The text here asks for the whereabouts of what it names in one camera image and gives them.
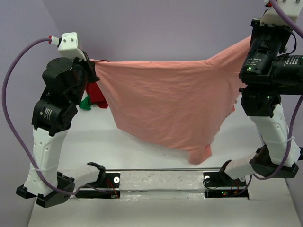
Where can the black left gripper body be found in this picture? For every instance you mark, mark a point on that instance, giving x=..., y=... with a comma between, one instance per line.
x=78, y=90

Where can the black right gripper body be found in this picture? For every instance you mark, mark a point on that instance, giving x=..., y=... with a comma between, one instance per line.
x=268, y=43

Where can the pink t shirt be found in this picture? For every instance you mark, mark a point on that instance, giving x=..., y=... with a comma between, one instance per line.
x=175, y=104

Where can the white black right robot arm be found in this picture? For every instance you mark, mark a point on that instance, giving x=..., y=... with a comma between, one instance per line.
x=261, y=102

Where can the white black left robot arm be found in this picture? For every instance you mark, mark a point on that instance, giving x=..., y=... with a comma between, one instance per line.
x=51, y=121

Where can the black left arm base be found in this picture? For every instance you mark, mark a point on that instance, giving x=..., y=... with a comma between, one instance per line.
x=107, y=188

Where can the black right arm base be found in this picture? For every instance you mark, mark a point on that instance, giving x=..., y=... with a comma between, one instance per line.
x=220, y=185

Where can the dark red t shirt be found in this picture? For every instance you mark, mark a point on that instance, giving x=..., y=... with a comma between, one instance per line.
x=96, y=95

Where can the green t shirt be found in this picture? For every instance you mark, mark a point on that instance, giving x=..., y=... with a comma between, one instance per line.
x=86, y=103

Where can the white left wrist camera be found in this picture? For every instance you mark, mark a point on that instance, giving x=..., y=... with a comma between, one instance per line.
x=68, y=46

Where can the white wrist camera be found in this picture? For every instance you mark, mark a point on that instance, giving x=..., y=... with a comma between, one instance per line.
x=68, y=46
x=281, y=12

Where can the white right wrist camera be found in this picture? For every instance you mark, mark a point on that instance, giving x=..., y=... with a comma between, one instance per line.
x=281, y=12

